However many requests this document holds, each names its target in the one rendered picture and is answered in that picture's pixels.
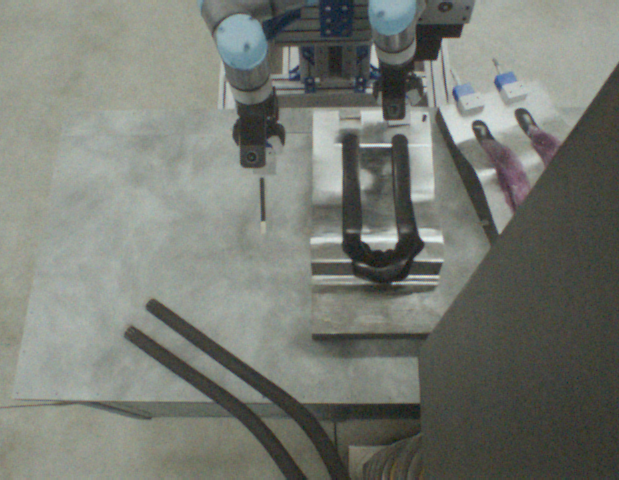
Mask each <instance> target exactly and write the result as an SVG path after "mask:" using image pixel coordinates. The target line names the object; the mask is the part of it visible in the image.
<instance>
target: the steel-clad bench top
mask: <svg viewBox="0 0 619 480"><path fill-rule="evenodd" d="M437 108H438V107H411V110H412V111H413V110H429V122H430V136H431V155H432V172H433V188H435V198H436V205H437V210H438V214H439V220H440V225H441V230H442V239H443V256H444V262H443V265H442V267H441V270H440V273H439V293H440V308H441V317H442V316H443V314H444V313H445V312H446V310H447V309H448V307H449V306H450V305H452V302H453V301H454V299H455V298H456V296H457V295H458V294H459V292H460V291H461V288H462V287H463V285H464V284H465V283H467V281H468V280H469V278H470V277H471V276H472V273H473V272H474V270H475V269H476V267H477V266H478V265H479V263H480V262H481V259H483V258H484V256H485V255H486V254H487V252H488V251H489V249H490V248H491V245H490V242H489V240H488V238H487V236H486V233H485V230H484V228H483V226H478V222H479V219H478V215H477V213H476V211H475V209H474V206H473V204H472V201H471V199H470V196H469V194H468V192H467V189H465V186H464V184H463V182H462V179H461V177H460V175H459V172H458V169H457V167H456V165H455V163H454V160H453V157H452V155H450V153H449V150H448V148H447V146H446V142H445V140H444V138H443V136H442V133H441V131H440V128H439V126H438V123H436V121H435V116H436V111H437ZM313 111H340V114H360V111H382V107H365V108H280V123H281V124H282V125H283V126H284V127H285V131H286V138H285V145H284V150H283V152H282V153H281V154H280V155H276V158H277V168H276V174H253V170H252V168H243V167H241V165H240V148H239V146H238V145H237V144H236V142H234V141H233V139H232V126H233V124H235V123H236V120H237V119H239V117H238V114H237V109H158V110H126V111H65V115H64V120H63V125H62V130H61V137H60V142H59V147H58V153H57V158H56V163H55V168H54V169H53V175H52V180H51V186H50V191H49V196H48V202H47V207H46V213H45V219H44V224H43V229H42V235H41V240H40V245H39V252H38V257H37V262H36V268H35V273H34V278H33V284H32V290H31V295H30V301H29V306H28V311H27V316H26V322H25V328H24V333H23V339H22V344H21V349H20V354H19V360H18V366H17V371H16V376H15V382H14V387H13V392H12V397H11V399H13V400H88V401H184V402H191V403H216V402H213V401H212V400H211V399H209V397H208V396H206V395H205V394H203V393H202V392H201V391H198V390H197V389H195V388H194V387H192V386H191V385H190V384H188V382H187V381H185V380H184V379H182V378H180V377H179V376H177V375H176V374H174V373H173V372H172V371H170V370H169V369H168V368H166V367H165V366H163V365H162V364H161V363H159V362H158V361H156V360H155V359H154V358H152V357H150V356H148V355H147V353H145V352H144V351H143V350H141V349H140V348H138V347H137V346H136V345H133V344H132V343H130V342H129V341H127V339H126V338H125V337H123V336H122V335H121V330H122V328H123V327H124V326H125V325H127V323H128V324H130V325H132V326H133V327H135V328H137V329H139V330H140V331H142V332H143V333H144V334H146V335H147V336H149V338H150V339H152V340H154V341H156V342H157V343H159V344H160V345H161V346H163V347H164V348H166V349H167V350H169V351H170V352H171V353H173V354H174V355H176V356H177V357H178V358H180V359H181V360H183V361H184V362H187V363H188V364H190V365H191V367H193V368H194V369H195V370H197V371H198V372H201V373H202V374H204V375H205V376H207V377H208V378H210V379H211V380H212V382H214V383H216V384H218V385H219V386H221V387H222V388H224V389H225V390H227V391H228V392H229V393H232V394H233V395H235V397H236V398H237V399H239V400H240V401H241V402H242V403H273V402H271V401H270V400H269V399H267V398H266V397H265V396H263V395H262V393H259V392H258V391H257V390H255V389H254V388H253V387H251V386H250V385H248V384H247V383H245V382H243V381H242V380H241V379H239V377H238V376H236V375H235V374H234V373H231V372H230V371H229V370H227V369H226V368H224V367H223V366H222V365H220V364H219V362H218V361H215V360H214V359H212V358H211V357H210V356H208V355H207V354H206V353H204V352H203V351H200V350H199V348H198V347H196V346H195V345H193V344H192V343H191V342H189V341H188V340H186V339H184V338H183V337H181V336H180V334H179V333H177V332H176V331H175V330H173V329H171V328H169V327H168V326H167V325H165V324H164V323H163V322H161V320H160V319H158V318H157V317H155V316H153V315H152V314H151V313H149V312H148V311H146V310H145V309H144V308H143V301H144V300H145V299H146V298H147V297H149V296H151V297H153V298H154V299H156V300H158V301H160V302H161V303H162V304H164V306H165V307H167V308H168V309H170V310H171V311H172V312H175V313H176V314H178V315H179V316H180V317H182V318H183V320H185V321H186V322H187V323H190V324H191V325H193V326H194V327H196V328H197V329H198V330H200V331H201V332H203V334H205V335H206V336H208V337H209V338H211V339H212V340H214V341H215V342H216V343H218V344H220V345H222V346H223V348H224V349H226V350H227V351H229V352H230V353H232V354H234V355H235V356H237V357H238V358H240V359H241V360H242V361H243V362H244V363H245V364H248V365H249V366H250V367H252V368H253V369H255V370H256V371H258V372H259V373H260V374H263V375H264V376H266V378H267V379H268V380H270V381H271V382H273V383H274V384H277V385H278V386H279V387H281V388H282V389H284V390H285V391H286V392H287V393H288V394H289V395H290V396H293V397H294V398H295V399H296V400H297V401H299V402H300V403H374V404H420V393H419V374H418V352H419V349H420V346H421V345H423V343H424V342H425V341H426V340H421V339H312V333H311V328H312V269H311V234H309V233H303V228H304V227H309V226H311V224H312V194H313ZM259 178H263V182H264V209H266V234H261V212H260V183H259Z"/></svg>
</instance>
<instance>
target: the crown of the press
mask: <svg viewBox="0 0 619 480"><path fill-rule="evenodd" d="M612 71H613V72H611V73H610V75H609V76H608V77H607V79H606V80H605V82H604V83H603V84H602V86H601V87H600V89H599V91H598V93H597V94H596V95H595V97H594V98H593V100H592V101H591V103H590V104H589V105H588V107H587V108H586V110H585V112H584V113H583V115H582V116H581V118H580V119H579V121H578V122H577V123H576V125H575V126H574V128H573V129H571V130H572V132H570V133H569V134H568V136H567V137H566V139H565V140H564V141H563V143H562V144H561V146H560V147H559V149H558V151H557V152H556V154H555V155H554V157H553V158H552V160H551V161H550V162H549V164H548V165H547V168H546V169H545V170H544V172H543V173H541V175H540V176H539V178H538V179H537V180H536V182H535V183H534V186H533V187H532V189H531V190H530V191H529V193H528V194H527V196H526V197H525V198H524V201H523V202H522V204H521V205H519V206H520V207H518V208H517V209H516V211H515V212H514V214H513V215H512V218H511V219H510V220H509V222H508V223H507V225H506V226H505V227H504V229H503V230H502V233H501V234H499V236H498V237H497V238H496V240H495V241H494V243H493V244H492V247H491V248H490V249H489V251H488V252H487V254H486V255H485V256H484V258H483V259H481V262H480V263H479V265H478V266H477V267H476V269H475V270H474V272H473V273H472V276H471V277H470V278H469V280H468V281H467V283H465V284H464V285H463V287H462V288H461V291H460V292H459V294H458V295H457V296H456V298H455V299H454V301H453V302H452V305H450V306H449V307H448V309H447V310H446V312H445V313H444V314H443V316H442V317H441V320H440V321H439V323H438V324H437V325H435V327H434V328H433V330H432V331H431V334H430V335H429V336H428V338H427V339H426V341H425V342H424V343H423V345H421V346H420V349H419V352H418V374H419V393H420V412H421V431H422V451H423V470H424V480H619V62H618V64H617V65H616V66H615V69H614V70H612Z"/></svg>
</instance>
